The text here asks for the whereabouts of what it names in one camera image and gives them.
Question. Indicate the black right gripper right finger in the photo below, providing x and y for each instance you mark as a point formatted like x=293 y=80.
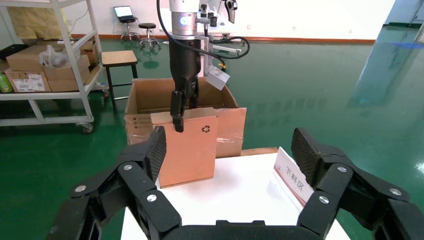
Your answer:
x=344 y=182

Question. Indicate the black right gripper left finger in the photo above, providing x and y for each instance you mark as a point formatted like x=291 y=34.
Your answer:
x=132 y=188

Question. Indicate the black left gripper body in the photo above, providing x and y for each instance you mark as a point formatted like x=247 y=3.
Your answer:
x=184 y=63

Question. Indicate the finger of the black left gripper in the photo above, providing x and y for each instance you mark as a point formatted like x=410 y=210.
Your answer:
x=178 y=112
x=194 y=97

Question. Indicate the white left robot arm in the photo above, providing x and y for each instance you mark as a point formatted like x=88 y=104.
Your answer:
x=184 y=20

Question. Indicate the large cardboard box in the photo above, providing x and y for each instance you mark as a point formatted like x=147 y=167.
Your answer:
x=232 y=132

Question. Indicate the black round swivel stool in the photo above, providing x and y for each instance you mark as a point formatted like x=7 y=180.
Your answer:
x=148 y=33
x=128 y=30

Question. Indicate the white red table sign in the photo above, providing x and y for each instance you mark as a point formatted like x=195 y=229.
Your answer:
x=293 y=179

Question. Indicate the wooden top black stool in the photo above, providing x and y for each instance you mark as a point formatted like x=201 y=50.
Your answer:
x=119 y=58

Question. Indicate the open laptop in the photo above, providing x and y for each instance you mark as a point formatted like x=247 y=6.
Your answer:
x=123 y=11

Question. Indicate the plain brown carton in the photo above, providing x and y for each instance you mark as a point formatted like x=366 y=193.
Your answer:
x=23 y=58
x=64 y=73
x=90 y=51
x=66 y=86

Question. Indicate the white shelf trolley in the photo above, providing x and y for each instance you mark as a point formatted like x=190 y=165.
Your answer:
x=66 y=96

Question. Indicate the clear plastic bag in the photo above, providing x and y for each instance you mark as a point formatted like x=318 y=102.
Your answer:
x=56 y=58

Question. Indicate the carton with shipping labels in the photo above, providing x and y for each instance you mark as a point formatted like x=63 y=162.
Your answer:
x=28 y=82

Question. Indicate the yellow cloth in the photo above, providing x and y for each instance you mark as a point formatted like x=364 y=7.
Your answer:
x=36 y=21

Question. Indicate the green bottle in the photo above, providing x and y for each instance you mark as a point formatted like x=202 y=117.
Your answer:
x=5 y=82

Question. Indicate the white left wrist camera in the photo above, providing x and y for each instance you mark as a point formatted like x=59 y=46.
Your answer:
x=217 y=78

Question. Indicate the silver camera mount bracket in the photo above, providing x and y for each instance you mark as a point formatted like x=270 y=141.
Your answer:
x=202 y=20

